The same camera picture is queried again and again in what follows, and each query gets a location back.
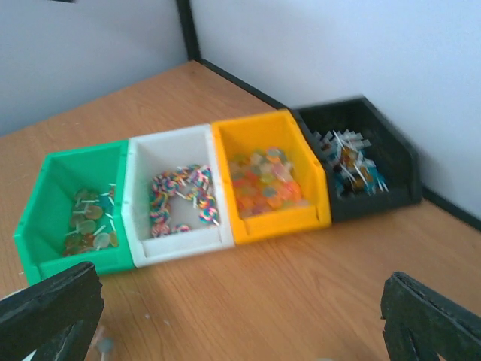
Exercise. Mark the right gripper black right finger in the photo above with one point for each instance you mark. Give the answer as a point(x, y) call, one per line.
point(421, 324)

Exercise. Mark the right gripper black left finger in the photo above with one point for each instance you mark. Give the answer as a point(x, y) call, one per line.
point(55, 319)

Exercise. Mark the green candy bin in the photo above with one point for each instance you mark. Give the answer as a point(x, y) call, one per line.
point(74, 213)

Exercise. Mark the white candy bin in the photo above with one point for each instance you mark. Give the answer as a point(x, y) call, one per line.
point(150, 155)

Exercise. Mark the black candy bin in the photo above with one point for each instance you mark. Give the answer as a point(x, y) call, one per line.
point(370, 167)

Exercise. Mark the yellow candy bin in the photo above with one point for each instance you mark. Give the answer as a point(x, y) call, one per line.
point(272, 180)

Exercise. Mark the clear plastic jar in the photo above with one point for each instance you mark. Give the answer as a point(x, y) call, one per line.
point(102, 345)

